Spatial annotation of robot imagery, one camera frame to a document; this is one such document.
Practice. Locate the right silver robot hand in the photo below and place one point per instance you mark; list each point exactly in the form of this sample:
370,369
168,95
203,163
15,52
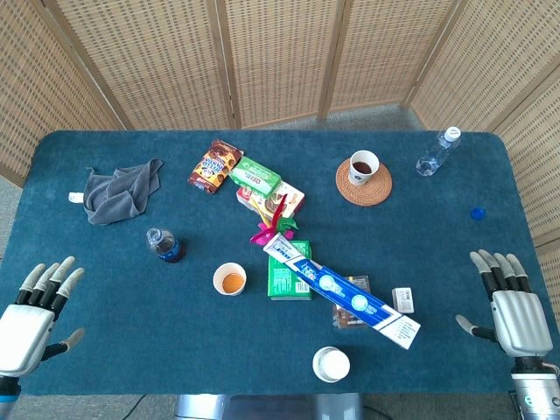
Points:
520,321

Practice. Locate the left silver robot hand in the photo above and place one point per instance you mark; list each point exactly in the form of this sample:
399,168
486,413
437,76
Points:
26,337

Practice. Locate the plastic bottle with brown drink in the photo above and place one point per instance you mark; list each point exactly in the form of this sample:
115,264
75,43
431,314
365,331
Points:
168,249

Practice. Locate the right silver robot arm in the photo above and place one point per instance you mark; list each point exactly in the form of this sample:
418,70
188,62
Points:
536,394

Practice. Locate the gray robot base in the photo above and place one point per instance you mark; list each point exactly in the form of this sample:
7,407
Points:
262,409

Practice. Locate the blue bottle cap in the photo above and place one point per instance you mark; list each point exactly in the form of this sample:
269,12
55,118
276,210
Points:
478,213

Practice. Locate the clear plastic water bottle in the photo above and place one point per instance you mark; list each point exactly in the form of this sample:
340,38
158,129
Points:
433,157

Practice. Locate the paper cup with blue print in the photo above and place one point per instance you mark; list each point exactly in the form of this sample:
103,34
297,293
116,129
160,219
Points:
234,284

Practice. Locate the paper cup with flower print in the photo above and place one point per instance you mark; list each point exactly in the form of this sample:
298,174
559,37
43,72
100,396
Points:
356,177

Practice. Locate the blue carpet table cover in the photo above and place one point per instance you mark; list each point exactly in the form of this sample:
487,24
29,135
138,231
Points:
131,332

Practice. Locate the small white box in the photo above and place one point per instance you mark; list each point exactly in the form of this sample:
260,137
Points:
403,299

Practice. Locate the small white tag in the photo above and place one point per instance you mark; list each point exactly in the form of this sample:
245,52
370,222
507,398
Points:
75,198

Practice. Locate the blue toothpaste carton box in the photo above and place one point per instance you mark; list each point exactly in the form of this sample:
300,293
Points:
363,302

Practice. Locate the gray cloth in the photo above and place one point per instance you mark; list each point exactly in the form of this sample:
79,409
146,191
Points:
118,192

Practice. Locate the clear coffee capsule box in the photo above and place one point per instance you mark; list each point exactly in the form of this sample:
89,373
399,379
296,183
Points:
345,321

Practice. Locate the stack of upturned paper cups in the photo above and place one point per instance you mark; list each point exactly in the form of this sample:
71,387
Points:
331,364

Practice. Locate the round woven rattan coaster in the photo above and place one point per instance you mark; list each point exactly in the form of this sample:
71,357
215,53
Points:
372,194

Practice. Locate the green tissue pack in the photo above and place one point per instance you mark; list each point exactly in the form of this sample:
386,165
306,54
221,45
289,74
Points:
284,282

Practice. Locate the brown chocolate cookie pack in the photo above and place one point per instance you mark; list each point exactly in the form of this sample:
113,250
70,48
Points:
212,168

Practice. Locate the white blue toothpaste tube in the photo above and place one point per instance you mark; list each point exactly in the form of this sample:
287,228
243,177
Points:
280,249

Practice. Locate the red and white carton box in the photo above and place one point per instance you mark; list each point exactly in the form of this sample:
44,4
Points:
294,197

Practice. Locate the colourful feather shuttlecock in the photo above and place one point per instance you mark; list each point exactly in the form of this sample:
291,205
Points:
267,234

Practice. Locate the green wet wipes pack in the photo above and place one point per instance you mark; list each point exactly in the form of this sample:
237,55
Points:
256,177

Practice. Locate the woven bamboo folding screen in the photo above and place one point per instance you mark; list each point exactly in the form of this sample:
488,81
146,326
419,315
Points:
280,57

